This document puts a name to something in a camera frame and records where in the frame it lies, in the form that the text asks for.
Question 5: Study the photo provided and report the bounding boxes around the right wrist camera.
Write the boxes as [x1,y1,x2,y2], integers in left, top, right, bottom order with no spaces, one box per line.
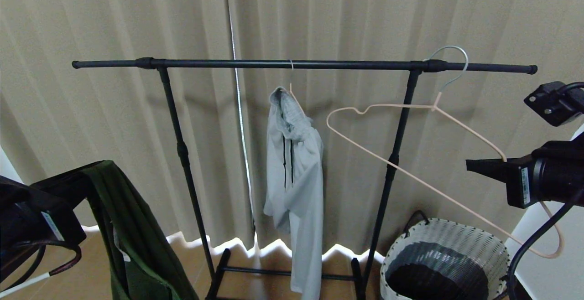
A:
[524,81,584,127]

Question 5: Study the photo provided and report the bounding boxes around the pale grey shorts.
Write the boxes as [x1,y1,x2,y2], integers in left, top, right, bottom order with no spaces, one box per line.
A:
[264,87,324,300]

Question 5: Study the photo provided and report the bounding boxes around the black cable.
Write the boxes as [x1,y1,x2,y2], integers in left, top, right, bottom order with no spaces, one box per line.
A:
[506,191,584,300]

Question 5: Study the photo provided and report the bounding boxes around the pink clothes hanger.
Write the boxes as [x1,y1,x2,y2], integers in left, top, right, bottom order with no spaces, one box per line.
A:
[287,60,305,111]
[326,46,564,259]

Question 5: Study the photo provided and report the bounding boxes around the beige curtain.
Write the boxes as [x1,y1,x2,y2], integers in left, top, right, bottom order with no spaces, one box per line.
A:
[0,0,584,257]

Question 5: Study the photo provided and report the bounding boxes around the black clothes rack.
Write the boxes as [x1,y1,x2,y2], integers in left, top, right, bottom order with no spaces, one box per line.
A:
[72,57,538,300]

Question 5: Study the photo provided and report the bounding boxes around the green garment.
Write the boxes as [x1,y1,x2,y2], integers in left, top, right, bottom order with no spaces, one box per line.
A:
[82,160,199,300]

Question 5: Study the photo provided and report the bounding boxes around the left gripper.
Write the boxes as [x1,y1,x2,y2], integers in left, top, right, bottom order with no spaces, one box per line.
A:
[0,177,87,257]

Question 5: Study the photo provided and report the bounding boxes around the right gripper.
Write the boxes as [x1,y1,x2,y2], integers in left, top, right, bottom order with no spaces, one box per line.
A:
[506,141,584,209]

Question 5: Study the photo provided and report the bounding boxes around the white laundry basket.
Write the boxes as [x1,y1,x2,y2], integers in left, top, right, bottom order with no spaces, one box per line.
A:
[380,211,511,300]

